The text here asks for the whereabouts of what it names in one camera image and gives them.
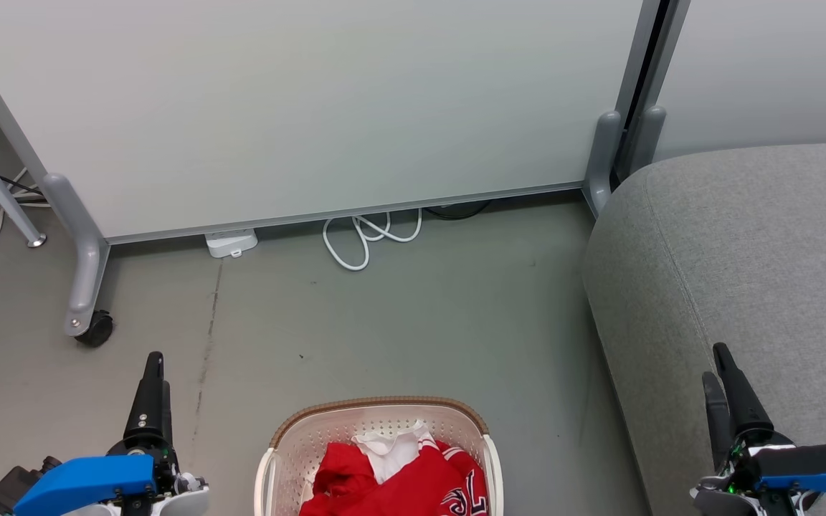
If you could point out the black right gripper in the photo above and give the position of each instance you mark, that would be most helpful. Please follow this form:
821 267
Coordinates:
739 494

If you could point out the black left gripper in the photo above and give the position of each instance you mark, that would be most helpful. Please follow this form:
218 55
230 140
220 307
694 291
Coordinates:
165 466

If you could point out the red basketball jersey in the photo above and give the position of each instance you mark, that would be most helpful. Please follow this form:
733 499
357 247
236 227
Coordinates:
413 487

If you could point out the grey fabric sofa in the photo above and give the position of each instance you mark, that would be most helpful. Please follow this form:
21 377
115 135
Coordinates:
764 251

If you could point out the black caster wheel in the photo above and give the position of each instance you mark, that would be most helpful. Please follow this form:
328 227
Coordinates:
97 331

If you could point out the grey partition leg with caster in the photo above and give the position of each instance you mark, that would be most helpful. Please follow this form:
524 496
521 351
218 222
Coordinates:
87 272

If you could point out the cream perforated laundry basket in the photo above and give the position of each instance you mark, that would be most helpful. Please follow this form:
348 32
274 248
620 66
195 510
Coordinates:
312 437

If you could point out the white power box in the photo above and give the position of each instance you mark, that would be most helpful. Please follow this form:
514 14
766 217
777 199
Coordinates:
230 242

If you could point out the large white partition panel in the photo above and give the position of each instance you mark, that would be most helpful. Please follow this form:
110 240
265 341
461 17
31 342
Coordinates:
312 107

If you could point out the narrow white partition panel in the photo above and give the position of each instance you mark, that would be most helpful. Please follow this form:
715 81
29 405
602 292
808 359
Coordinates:
764 72

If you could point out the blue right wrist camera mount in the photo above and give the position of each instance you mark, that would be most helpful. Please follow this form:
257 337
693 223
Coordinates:
807 466

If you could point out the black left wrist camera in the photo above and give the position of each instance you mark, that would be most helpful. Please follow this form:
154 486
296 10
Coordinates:
11 484

